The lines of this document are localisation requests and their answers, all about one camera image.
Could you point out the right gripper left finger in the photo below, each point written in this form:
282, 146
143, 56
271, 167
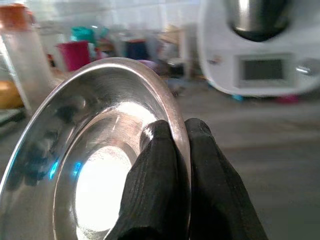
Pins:
155, 187

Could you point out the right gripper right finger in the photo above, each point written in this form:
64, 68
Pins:
217, 195

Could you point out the round stainless steel plate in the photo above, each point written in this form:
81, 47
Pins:
87, 112

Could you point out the pink plastic container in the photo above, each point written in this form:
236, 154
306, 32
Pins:
75, 56

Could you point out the white kitchen appliance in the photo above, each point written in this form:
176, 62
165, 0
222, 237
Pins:
220, 37

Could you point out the teal plastic container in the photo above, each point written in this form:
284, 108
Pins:
82, 35

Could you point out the yellow round object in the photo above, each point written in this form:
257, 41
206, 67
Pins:
8, 95

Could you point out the clear container orange lid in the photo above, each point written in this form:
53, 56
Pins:
25, 62

